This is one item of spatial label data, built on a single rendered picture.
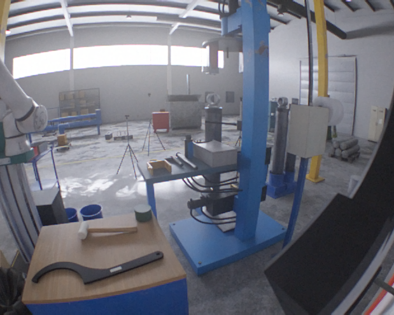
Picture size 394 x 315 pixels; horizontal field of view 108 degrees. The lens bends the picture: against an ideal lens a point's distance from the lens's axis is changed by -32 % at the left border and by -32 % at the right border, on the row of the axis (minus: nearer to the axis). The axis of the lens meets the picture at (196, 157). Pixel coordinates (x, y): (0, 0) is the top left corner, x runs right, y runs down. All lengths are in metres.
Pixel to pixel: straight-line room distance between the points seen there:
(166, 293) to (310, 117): 1.45
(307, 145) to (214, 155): 0.73
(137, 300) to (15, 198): 1.31
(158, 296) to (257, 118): 1.53
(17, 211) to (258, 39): 2.48
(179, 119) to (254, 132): 8.43
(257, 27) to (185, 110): 8.55
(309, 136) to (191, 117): 8.94
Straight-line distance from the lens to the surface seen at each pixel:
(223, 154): 1.65
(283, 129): 3.42
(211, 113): 2.51
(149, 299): 0.95
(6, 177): 1.85
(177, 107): 10.05
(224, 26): 2.37
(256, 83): 1.83
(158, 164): 1.64
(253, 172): 1.95
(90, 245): 1.12
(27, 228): 2.00
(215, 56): 2.23
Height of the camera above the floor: 1.61
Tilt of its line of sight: 17 degrees down
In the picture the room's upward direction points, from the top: straight up
